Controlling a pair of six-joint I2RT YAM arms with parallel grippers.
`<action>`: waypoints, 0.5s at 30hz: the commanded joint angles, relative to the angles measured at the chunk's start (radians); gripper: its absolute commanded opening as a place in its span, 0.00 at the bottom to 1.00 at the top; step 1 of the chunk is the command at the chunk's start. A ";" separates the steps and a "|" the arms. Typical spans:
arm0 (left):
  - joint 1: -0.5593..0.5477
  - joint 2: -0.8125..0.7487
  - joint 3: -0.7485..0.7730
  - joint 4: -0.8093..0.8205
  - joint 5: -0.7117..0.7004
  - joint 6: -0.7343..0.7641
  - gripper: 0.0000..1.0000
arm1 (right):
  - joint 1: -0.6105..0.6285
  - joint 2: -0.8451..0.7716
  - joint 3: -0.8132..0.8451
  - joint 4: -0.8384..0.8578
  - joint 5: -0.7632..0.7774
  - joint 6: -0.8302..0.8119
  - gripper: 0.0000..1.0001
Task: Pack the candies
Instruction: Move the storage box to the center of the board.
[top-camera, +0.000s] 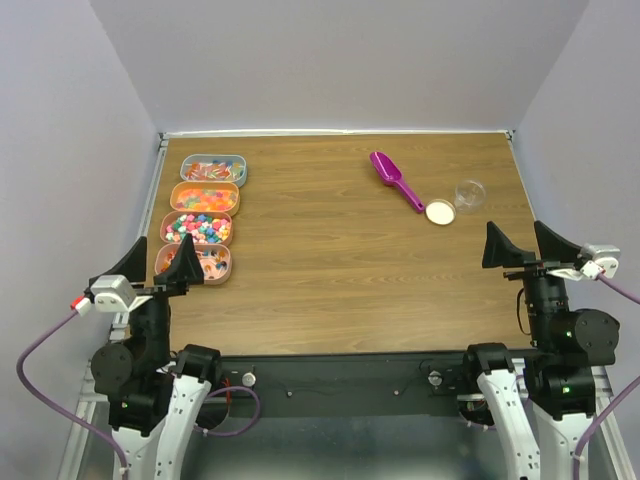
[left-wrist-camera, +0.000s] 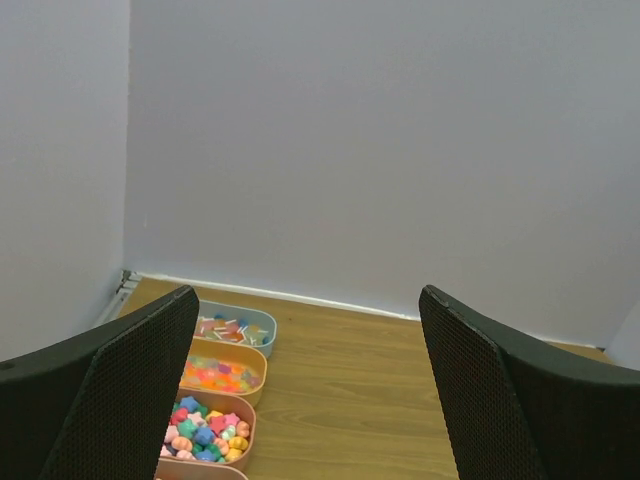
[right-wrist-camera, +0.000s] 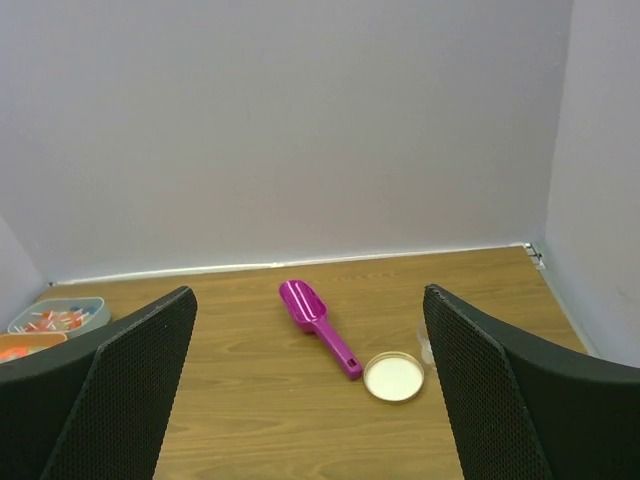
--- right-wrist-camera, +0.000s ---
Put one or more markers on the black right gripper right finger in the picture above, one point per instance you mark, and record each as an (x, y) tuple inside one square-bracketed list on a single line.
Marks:
[(521, 407)]

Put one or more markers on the grey tray of candy sticks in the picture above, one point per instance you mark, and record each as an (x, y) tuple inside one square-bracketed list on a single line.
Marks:
[(69, 316)]

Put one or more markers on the clear plastic jar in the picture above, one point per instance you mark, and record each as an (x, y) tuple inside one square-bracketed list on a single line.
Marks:
[(426, 353)]

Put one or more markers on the magenta plastic scoop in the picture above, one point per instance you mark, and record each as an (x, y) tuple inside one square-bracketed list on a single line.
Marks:
[(310, 314)]

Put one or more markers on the white jar lid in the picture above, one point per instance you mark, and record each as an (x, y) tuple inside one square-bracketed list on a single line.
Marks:
[(393, 377)]

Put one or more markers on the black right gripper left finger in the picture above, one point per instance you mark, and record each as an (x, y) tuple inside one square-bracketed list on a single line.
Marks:
[(97, 406)]

